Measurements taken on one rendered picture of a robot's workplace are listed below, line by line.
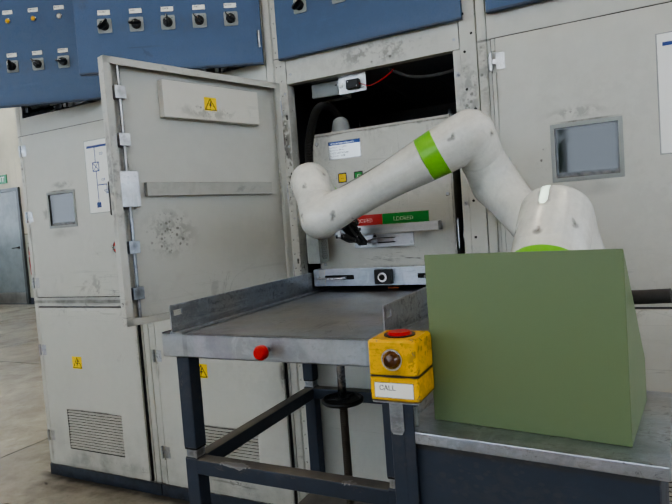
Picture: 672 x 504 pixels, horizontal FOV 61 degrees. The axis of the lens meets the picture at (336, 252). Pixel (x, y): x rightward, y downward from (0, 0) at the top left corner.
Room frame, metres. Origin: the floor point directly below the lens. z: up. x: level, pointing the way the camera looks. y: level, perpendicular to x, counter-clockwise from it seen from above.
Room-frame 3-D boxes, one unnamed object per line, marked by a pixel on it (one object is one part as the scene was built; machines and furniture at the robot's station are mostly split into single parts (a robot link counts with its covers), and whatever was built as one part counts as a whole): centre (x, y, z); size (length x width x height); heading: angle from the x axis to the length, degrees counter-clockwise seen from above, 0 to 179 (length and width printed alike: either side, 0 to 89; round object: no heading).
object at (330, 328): (1.53, 0.01, 0.82); 0.68 x 0.62 x 0.06; 153
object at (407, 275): (1.89, -0.17, 0.89); 0.54 x 0.05 x 0.06; 63
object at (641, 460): (0.92, -0.32, 0.74); 0.37 x 0.32 x 0.02; 59
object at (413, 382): (0.89, -0.09, 0.85); 0.08 x 0.08 x 0.10; 63
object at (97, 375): (3.02, 0.83, 1.13); 1.35 x 0.70 x 2.25; 153
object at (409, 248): (1.87, -0.16, 1.15); 0.48 x 0.01 x 0.48; 63
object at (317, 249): (1.91, 0.06, 1.04); 0.08 x 0.05 x 0.17; 153
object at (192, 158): (1.79, 0.39, 1.21); 0.63 x 0.07 x 0.74; 135
